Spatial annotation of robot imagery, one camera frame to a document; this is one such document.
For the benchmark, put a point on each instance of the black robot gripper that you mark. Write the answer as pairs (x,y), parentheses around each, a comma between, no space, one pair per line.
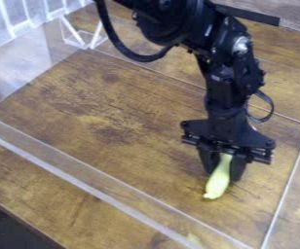
(227,133)

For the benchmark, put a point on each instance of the green handled spoon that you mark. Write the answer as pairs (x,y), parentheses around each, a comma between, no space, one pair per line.
(219,180)

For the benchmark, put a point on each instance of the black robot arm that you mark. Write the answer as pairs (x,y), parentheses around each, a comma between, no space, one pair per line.
(196,24)

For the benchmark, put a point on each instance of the black bar on table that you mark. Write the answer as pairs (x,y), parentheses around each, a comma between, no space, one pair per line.
(251,15)

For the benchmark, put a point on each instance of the clear acrylic enclosure walls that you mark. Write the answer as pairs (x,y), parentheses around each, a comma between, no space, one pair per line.
(96,170)

